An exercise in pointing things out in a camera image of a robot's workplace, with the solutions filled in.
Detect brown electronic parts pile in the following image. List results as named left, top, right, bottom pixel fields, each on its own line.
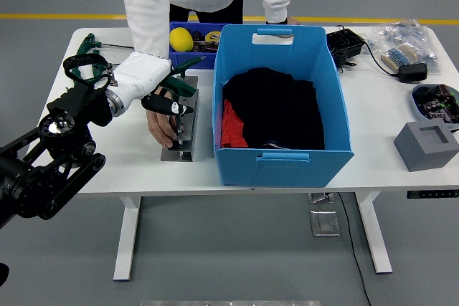
left=193, top=41, right=219, bottom=52

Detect square metal floor plate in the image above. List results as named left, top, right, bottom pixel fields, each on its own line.
left=309, top=209, right=341, bottom=237

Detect yellow lemon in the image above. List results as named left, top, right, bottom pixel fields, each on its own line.
left=169, top=27, right=194, bottom=52

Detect white table leg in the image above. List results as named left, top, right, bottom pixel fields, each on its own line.
left=113, top=196, right=141, bottom=282
left=354, top=191, right=394, bottom=274

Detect red cloth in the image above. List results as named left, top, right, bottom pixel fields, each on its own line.
left=220, top=99, right=248, bottom=149

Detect small metal floor bracket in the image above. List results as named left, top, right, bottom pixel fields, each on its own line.
left=307, top=193, right=335, bottom=204

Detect black cloth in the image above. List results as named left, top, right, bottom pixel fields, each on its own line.
left=222, top=67, right=326, bottom=151

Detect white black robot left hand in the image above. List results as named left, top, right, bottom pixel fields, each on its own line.
left=113, top=51, right=195, bottom=116

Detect person's right hand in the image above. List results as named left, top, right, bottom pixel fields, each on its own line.
left=146, top=109, right=179, bottom=149

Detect small blue plastic bin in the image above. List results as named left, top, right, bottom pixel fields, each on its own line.
left=168, top=21, right=225, bottom=70

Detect large green T-handle wrench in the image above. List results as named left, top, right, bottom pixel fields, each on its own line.
left=159, top=73, right=197, bottom=151

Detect black battery charger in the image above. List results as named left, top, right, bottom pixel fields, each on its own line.
left=325, top=28, right=366, bottom=69

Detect clear plastic parts bags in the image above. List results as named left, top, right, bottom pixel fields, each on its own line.
left=365, top=19, right=441, bottom=76

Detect black power adapter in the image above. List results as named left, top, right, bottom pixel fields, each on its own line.
left=398, top=63, right=428, bottom=84

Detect light blue bowl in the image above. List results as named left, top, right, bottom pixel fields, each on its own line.
left=410, top=83, right=459, bottom=126

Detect black desk control panel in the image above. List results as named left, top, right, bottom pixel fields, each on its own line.
left=406, top=189, right=459, bottom=200

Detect beige resistor tape strip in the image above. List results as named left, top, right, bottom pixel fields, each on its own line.
left=380, top=43, right=419, bottom=72

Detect black floor cable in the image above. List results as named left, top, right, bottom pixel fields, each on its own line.
left=336, top=193, right=372, bottom=306

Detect dark electronic components pile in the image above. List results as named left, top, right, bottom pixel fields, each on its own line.
left=412, top=84, right=459, bottom=124

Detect black adapter cable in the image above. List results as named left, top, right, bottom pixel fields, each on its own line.
left=361, top=40, right=401, bottom=77

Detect large blue folding box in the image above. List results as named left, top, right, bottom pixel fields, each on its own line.
left=213, top=24, right=355, bottom=188

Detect grey block with square recess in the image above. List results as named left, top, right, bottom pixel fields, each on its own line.
left=393, top=121, right=459, bottom=173

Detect person's left hand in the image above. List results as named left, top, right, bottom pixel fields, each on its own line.
left=275, top=17, right=301, bottom=39

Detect grey metal tool holder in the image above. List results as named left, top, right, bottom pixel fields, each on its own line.
left=160, top=75, right=200, bottom=163

